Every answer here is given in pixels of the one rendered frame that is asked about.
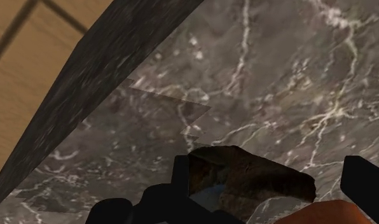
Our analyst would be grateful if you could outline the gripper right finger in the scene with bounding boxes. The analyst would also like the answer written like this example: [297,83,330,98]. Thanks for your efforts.
[340,155,379,224]

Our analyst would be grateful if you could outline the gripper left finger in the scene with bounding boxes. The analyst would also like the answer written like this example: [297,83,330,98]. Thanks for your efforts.
[85,155,245,224]

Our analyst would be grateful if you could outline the orange round object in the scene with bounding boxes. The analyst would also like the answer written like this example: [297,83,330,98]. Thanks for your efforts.
[272,199,374,224]

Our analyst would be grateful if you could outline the dark brown rough object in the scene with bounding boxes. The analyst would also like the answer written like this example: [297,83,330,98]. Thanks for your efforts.
[188,144,317,222]

